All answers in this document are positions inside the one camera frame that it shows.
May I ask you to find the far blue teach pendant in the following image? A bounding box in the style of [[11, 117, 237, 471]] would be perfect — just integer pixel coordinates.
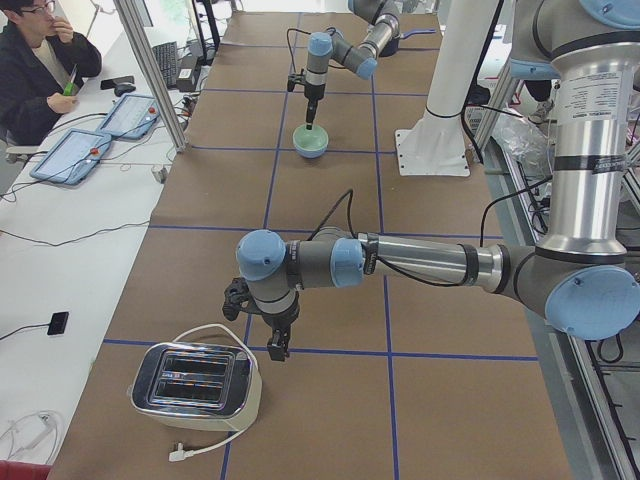
[[97, 93, 159, 140]]

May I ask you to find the blue bowl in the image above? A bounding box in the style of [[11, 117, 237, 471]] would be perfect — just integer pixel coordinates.
[[294, 142, 328, 159]]

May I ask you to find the black computer mouse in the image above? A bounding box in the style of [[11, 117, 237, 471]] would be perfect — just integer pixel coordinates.
[[114, 82, 136, 97]]

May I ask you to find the dark blue lidded pot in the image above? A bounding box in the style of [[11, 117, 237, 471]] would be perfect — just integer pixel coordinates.
[[380, 29, 436, 57]]

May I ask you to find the white toaster power cable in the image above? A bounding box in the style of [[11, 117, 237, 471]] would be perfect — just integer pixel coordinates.
[[167, 323, 249, 462]]

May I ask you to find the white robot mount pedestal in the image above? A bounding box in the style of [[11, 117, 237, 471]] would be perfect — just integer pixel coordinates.
[[395, 0, 502, 177]]

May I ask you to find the silver white toaster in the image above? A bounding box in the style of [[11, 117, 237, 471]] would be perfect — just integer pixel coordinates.
[[130, 342, 262, 432]]

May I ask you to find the black keyboard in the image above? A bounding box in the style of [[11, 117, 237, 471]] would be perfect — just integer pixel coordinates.
[[152, 41, 178, 89]]

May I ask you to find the white cable bundle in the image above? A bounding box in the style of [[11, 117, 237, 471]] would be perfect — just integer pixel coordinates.
[[0, 409, 64, 464]]

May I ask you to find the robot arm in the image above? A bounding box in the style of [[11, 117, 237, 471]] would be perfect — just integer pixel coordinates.
[[287, 0, 400, 130], [222, 1, 639, 361]]

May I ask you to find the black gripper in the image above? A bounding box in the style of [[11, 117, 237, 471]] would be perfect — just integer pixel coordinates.
[[287, 69, 326, 130], [222, 277, 300, 361]]

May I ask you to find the green bowl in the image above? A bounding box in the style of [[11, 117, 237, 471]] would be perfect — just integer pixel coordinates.
[[292, 125, 329, 144]]

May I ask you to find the aluminium frame post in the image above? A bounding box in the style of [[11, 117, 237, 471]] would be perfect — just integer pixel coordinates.
[[114, 0, 187, 153]]

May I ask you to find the seated person in black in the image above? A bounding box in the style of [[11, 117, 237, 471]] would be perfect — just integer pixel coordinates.
[[1, 1, 102, 146]]

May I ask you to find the small black box device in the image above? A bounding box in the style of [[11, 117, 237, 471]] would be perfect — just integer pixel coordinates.
[[47, 311, 69, 336]]

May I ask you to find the blue teach pendant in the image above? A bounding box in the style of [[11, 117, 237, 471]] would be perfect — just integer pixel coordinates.
[[30, 129, 113, 186], [97, 93, 159, 140]]

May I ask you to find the black smartphone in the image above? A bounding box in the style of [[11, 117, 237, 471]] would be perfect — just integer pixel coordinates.
[[100, 75, 135, 90]]

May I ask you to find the near blue teach pendant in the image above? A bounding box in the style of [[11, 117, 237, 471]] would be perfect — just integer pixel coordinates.
[[30, 129, 113, 186]]

